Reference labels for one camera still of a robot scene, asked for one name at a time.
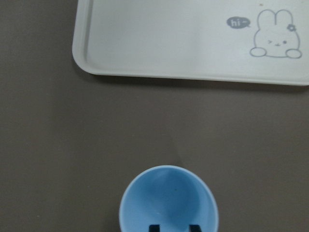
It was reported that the cream rabbit tray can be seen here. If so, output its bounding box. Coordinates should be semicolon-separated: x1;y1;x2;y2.
72;0;309;86

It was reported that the light blue plastic cup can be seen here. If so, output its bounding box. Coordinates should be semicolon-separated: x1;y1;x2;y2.
119;165;219;232

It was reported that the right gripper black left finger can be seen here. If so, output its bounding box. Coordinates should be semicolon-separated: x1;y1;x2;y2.
148;224;160;232

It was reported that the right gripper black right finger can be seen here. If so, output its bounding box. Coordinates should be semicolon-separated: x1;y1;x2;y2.
189;224;200;232

